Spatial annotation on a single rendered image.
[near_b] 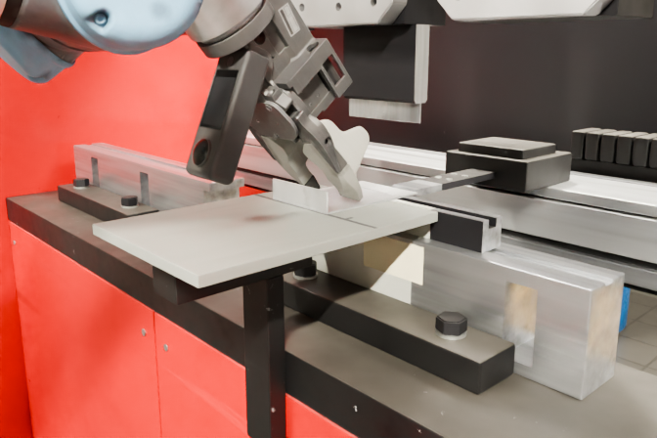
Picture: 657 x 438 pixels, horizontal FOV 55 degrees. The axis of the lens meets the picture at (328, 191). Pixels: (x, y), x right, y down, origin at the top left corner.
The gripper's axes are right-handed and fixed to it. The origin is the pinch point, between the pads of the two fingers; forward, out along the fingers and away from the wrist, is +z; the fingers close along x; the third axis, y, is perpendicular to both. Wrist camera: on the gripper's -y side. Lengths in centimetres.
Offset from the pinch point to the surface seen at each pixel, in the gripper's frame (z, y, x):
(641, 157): 27.7, 33.5, -13.6
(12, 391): 34, -43, 84
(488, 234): 5.6, 3.0, -15.3
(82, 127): 6, 5, 84
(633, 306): 236, 124, 61
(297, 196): -2.5, -2.9, 0.3
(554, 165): 19.6, 23.5, -8.2
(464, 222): 4.3, 2.8, -13.3
